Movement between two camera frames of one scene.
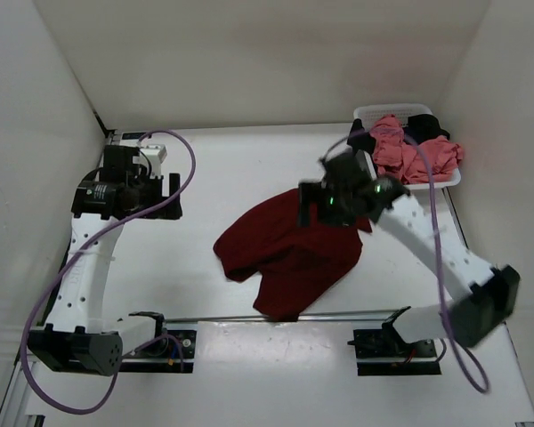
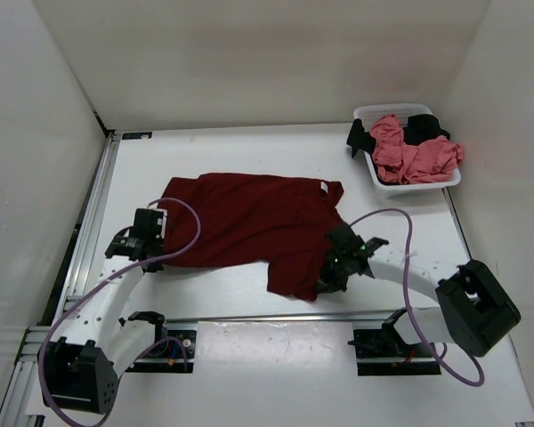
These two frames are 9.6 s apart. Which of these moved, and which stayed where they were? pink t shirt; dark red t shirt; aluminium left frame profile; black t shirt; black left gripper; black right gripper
Moved: black left gripper; dark red t shirt; black right gripper
Stayed: black t shirt; aluminium left frame profile; pink t shirt
